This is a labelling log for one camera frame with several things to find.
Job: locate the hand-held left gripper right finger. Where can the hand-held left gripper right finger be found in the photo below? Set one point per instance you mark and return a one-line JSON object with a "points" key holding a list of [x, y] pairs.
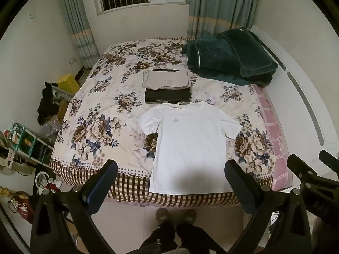
{"points": [[239, 187]]}

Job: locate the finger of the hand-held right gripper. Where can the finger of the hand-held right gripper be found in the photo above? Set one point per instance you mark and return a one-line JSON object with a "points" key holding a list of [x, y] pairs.
{"points": [[329, 158], [302, 166]]}

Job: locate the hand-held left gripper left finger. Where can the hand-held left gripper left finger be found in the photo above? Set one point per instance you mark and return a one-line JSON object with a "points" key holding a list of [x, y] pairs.
{"points": [[99, 190]]}

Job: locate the white t-shirt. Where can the white t-shirt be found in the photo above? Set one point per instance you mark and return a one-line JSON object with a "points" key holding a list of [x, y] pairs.
{"points": [[189, 148]]}

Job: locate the person's right forearm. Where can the person's right forearm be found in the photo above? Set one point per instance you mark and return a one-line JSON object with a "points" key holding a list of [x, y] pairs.
{"points": [[325, 235]]}

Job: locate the pink checked bed sheet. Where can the pink checked bed sheet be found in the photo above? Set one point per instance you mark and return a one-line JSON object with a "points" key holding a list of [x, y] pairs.
{"points": [[272, 127]]}

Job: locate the white sandal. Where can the white sandal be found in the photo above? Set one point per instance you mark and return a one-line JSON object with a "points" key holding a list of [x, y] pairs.
{"points": [[46, 182]]}

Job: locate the grey slipper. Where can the grey slipper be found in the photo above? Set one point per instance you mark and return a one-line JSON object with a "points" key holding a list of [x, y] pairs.
{"points": [[190, 215], [164, 215]]}

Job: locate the floral quilt bed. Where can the floral quilt bed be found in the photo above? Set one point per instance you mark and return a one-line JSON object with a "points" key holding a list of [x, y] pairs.
{"points": [[106, 116]]}

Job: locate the clear plastic bag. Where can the clear plastic bag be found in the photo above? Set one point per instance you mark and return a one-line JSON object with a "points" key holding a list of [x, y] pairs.
{"points": [[51, 128]]}

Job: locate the red bag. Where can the red bag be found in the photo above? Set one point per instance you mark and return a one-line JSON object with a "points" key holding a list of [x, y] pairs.
{"points": [[22, 206]]}

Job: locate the white headboard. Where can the white headboard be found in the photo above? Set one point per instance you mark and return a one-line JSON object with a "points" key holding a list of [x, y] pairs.
{"points": [[304, 79]]}

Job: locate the teal shelf rack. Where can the teal shelf rack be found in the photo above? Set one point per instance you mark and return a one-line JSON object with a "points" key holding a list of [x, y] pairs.
{"points": [[29, 143]]}

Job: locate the black clothing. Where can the black clothing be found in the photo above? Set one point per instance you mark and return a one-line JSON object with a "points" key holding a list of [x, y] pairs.
{"points": [[47, 103]]}

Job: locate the yellow box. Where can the yellow box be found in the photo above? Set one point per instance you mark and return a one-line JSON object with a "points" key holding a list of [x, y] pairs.
{"points": [[68, 83]]}

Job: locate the folded dark garment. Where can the folded dark garment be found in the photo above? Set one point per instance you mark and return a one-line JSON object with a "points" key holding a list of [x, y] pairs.
{"points": [[166, 95]]}

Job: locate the folded beige garment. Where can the folded beige garment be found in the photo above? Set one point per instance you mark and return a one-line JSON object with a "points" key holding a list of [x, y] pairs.
{"points": [[165, 79]]}

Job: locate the dark teal blanket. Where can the dark teal blanket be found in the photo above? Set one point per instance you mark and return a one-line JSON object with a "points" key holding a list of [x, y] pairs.
{"points": [[227, 55]]}

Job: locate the teal striped curtain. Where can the teal striped curtain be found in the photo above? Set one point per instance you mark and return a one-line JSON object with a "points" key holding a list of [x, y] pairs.
{"points": [[79, 26], [219, 5]]}

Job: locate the wall socket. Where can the wall socket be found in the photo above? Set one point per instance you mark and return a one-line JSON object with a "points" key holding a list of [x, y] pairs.
{"points": [[73, 61]]}

